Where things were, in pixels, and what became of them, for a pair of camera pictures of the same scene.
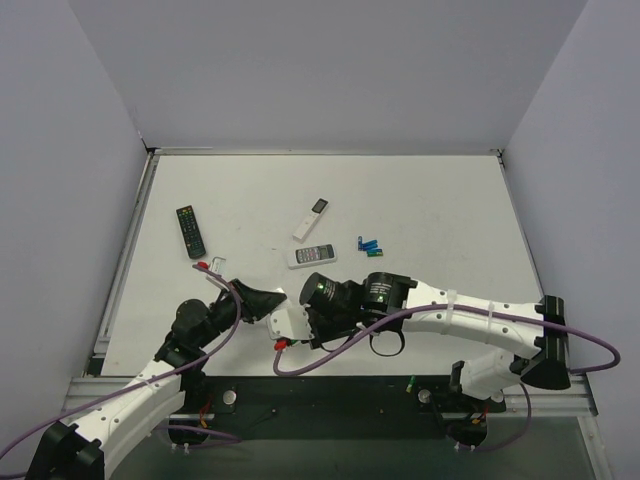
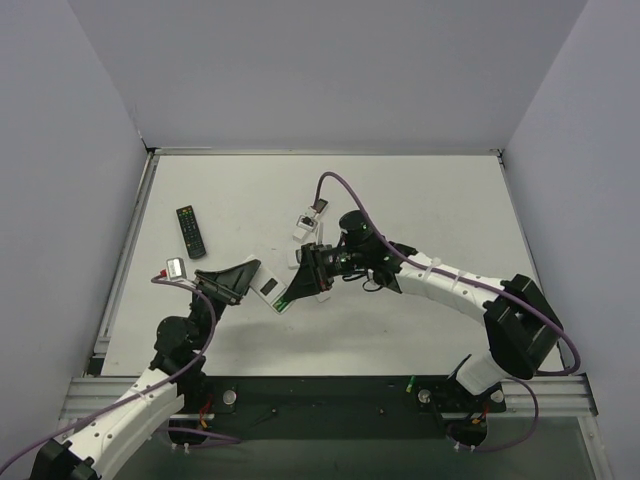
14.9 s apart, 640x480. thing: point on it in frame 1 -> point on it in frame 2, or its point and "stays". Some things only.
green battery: (412, 381) stays
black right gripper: (316, 331) -> (322, 267)
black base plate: (224, 407) stays
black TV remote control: (191, 232) stays
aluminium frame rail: (575, 400) stays
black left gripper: (238, 301) -> (216, 290)
